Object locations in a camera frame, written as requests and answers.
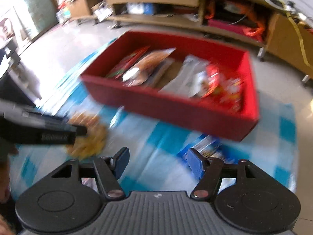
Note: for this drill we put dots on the brown spicy snack bag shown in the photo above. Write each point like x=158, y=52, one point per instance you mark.
x=149, y=69

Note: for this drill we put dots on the white duck snack packet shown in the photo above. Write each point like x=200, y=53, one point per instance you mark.
x=181, y=85

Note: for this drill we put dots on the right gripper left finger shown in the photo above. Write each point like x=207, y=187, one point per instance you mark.
x=105, y=170

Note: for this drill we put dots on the blue white cardboard box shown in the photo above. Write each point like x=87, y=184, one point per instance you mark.
x=141, y=8

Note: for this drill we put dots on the waffle snack clear package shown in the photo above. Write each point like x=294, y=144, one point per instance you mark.
x=94, y=142

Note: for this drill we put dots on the orange plastic bag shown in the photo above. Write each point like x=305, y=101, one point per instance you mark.
x=240, y=18

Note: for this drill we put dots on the blue candy packet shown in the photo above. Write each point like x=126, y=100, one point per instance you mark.
x=206, y=145

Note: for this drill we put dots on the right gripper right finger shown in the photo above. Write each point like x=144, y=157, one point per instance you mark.
x=211, y=171

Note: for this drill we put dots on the red orange snack packet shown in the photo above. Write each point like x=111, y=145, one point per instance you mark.
x=217, y=88

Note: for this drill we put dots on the wooden tv cabinet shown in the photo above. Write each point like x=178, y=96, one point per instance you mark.
x=288, y=33

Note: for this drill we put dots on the red spicy strip packet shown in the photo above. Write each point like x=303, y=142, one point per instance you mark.
x=126, y=63

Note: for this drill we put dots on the blue white checkered tablecloth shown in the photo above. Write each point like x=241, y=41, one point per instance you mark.
x=154, y=146

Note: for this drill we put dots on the red cardboard box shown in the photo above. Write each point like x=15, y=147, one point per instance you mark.
x=197, y=115

